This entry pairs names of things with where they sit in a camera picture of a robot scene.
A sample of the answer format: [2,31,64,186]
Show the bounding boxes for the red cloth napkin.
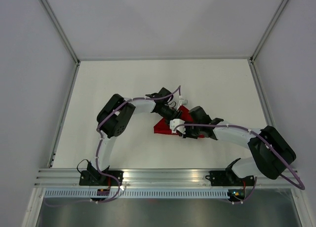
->
[154,106,193,136]

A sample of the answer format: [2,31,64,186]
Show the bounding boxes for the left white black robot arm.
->
[86,86,182,186]

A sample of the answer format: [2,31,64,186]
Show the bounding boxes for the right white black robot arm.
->
[177,106,296,185]

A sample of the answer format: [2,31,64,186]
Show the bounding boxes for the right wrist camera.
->
[169,118,186,135]

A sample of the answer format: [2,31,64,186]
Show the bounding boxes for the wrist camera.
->
[169,118,186,135]
[177,95,188,107]

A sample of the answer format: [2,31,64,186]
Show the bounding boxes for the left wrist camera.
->
[177,95,188,107]

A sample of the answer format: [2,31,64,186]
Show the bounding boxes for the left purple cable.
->
[44,85,183,208]

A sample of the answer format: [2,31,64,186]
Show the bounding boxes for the purple cable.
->
[44,85,183,208]
[175,123,306,205]

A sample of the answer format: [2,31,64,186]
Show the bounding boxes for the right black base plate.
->
[209,170,255,187]

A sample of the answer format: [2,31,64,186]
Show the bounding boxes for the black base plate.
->
[209,170,255,187]
[79,170,124,187]

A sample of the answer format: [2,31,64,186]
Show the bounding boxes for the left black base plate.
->
[79,170,124,187]

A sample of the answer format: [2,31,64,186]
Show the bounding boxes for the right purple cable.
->
[175,123,306,205]

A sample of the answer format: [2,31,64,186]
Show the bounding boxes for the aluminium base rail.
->
[34,168,304,189]

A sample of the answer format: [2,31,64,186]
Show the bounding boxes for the left aluminium frame post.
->
[39,0,80,65]

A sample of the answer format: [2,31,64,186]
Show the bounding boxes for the aluminium frame post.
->
[39,0,80,65]
[248,0,291,64]

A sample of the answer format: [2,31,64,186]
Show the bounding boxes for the white slotted cable duct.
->
[44,188,229,199]

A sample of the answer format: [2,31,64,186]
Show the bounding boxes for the right aluminium frame post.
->
[248,0,291,64]

